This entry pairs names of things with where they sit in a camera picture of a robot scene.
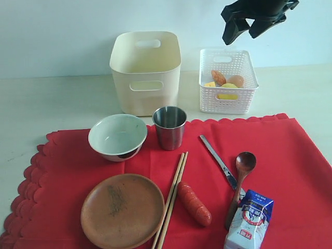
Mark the red sausage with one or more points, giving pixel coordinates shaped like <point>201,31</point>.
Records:
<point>193,204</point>

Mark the white ceramic bowl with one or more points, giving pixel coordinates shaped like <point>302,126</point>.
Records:
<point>118,137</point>

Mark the white perforated plastic basket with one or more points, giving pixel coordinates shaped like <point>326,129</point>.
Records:
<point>229,63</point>

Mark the yellow cheese wedge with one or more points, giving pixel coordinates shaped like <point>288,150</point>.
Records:
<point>210,84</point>

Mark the orange fried nugget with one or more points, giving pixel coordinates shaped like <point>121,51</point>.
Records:
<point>218,77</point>

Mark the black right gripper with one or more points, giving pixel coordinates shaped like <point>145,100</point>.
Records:
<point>265,13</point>

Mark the steel table knife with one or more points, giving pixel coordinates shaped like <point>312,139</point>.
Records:
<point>229,176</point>

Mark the stainless steel cup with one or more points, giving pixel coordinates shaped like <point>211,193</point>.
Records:
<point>169,122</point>

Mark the brown wooden plate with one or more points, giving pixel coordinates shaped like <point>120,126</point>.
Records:
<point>123,211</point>

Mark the blue white milk carton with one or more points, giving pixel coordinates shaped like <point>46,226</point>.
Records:
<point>250,222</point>

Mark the red scalloped table cloth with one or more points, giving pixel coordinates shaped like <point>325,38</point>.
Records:
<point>290,170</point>

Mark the brown egg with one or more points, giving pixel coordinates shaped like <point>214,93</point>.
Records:
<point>237,80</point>

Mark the cream plastic bin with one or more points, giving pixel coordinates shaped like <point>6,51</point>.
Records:
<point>146,68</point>

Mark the yellow lemon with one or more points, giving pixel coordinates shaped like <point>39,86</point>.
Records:
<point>228,92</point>

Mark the dark wooden spoon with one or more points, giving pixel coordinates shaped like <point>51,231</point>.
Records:
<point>245,164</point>

